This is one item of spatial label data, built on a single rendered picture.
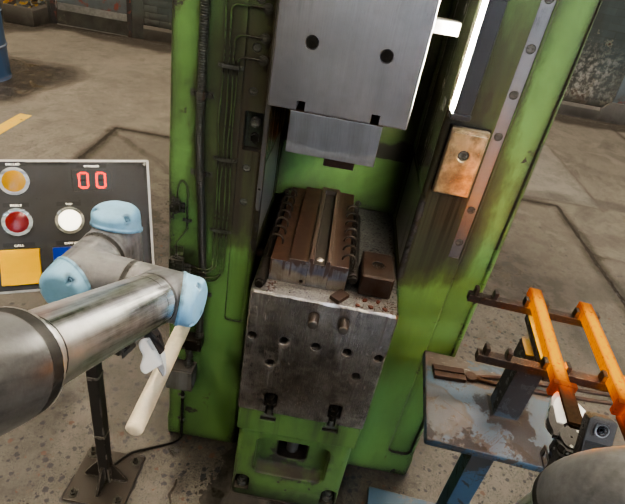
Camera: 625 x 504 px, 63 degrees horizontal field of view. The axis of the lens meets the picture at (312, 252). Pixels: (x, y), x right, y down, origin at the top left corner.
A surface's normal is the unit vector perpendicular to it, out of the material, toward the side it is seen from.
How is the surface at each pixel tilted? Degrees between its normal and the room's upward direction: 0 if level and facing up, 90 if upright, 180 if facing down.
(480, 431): 0
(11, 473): 0
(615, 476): 47
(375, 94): 90
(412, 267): 90
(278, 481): 89
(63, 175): 60
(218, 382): 90
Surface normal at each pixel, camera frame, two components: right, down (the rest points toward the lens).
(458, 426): 0.15, -0.83
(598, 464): -0.60, -0.79
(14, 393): 0.92, 0.13
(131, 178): 0.36, 0.07
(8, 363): 0.86, -0.29
